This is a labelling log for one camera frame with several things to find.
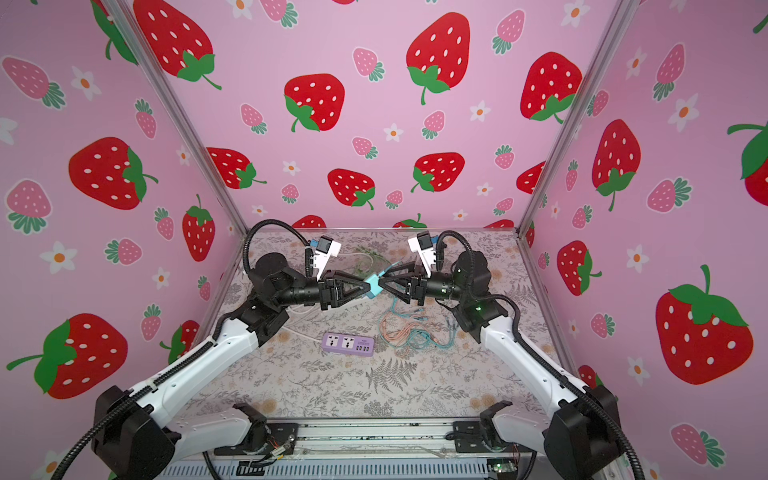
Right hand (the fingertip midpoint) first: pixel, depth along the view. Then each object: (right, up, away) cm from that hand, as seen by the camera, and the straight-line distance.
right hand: (380, 286), depth 63 cm
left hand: (-2, -1, 0) cm, 3 cm away
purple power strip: (-11, -20, +25) cm, 34 cm away
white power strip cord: (-18, -5, -4) cm, 19 cm away
